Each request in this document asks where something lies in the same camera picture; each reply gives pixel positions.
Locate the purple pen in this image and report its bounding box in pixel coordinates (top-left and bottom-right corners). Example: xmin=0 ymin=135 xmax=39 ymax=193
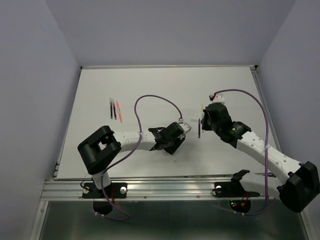
xmin=197 ymin=118 xmax=201 ymax=139

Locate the orange pen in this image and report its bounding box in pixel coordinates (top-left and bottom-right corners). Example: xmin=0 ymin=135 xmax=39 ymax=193
xmin=115 ymin=100 xmax=123 ymax=124

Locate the red pen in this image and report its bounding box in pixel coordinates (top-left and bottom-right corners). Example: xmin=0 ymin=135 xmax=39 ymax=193
xmin=111 ymin=100 xmax=117 ymax=120

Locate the green pen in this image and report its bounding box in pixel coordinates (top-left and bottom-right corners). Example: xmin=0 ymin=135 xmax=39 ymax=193
xmin=109 ymin=98 xmax=113 ymax=119

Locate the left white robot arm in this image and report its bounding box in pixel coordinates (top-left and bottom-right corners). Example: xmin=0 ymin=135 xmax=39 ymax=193
xmin=77 ymin=122 xmax=192 ymax=197

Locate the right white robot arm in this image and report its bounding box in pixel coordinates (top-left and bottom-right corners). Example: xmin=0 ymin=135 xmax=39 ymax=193
xmin=201 ymin=102 xmax=320 ymax=213

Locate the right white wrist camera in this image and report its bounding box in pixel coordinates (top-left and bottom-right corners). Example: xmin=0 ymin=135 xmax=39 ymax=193
xmin=209 ymin=93 xmax=225 ymax=105

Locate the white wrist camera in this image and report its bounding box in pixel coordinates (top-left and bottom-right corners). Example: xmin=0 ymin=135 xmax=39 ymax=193
xmin=178 ymin=122 xmax=192 ymax=135
xmin=209 ymin=93 xmax=225 ymax=105

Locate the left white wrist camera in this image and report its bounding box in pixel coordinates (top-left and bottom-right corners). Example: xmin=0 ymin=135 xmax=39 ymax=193
xmin=178 ymin=122 xmax=192 ymax=135

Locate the aluminium mounting rail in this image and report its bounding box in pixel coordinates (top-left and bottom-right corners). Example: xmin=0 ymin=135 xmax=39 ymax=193
xmin=41 ymin=177 xmax=306 ymax=201

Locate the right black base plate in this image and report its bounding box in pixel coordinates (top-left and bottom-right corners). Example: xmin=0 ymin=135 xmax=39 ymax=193
xmin=211 ymin=181 xmax=260 ymax=198

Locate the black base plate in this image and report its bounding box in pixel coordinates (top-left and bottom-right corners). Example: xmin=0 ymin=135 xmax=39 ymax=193
xmin=211 ymin=181 xmax=260 ymax=198
xmin=80 ymin=182 xmax=128 ymax=200

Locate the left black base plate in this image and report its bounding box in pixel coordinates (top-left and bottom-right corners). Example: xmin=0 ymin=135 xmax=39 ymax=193
xmin=80 ymin=182 xmax=128 ymax=200

